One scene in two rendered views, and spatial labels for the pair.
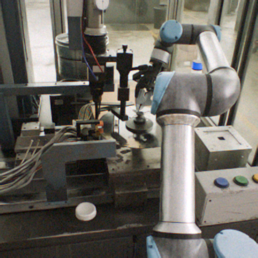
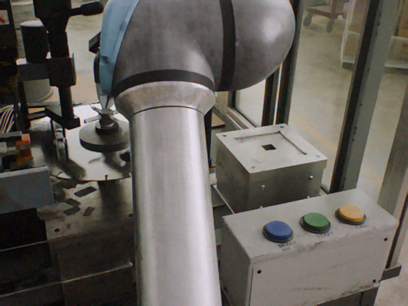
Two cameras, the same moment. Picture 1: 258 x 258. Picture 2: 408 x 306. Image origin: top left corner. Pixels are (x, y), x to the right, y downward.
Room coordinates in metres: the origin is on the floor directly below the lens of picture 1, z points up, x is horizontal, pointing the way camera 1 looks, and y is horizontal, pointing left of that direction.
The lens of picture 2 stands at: (0.21, -0.08, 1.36)
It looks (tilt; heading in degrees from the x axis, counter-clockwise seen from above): 29 degrees down; 351
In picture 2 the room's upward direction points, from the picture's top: 2 degrees clockwise
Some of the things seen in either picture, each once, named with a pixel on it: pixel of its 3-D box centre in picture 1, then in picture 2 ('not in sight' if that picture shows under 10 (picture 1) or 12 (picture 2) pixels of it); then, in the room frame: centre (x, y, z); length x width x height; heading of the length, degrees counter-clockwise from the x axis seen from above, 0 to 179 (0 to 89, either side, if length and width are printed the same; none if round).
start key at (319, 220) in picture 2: (241, 181); (315, 224); (0.77, -0.37, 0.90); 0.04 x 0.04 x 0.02
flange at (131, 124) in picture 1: (139, 121); (107, 129); (1.03, -0.03, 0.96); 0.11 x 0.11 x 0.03
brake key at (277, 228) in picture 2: (221, 183); (278, 233); (0.76, -0.30, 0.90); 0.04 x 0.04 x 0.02
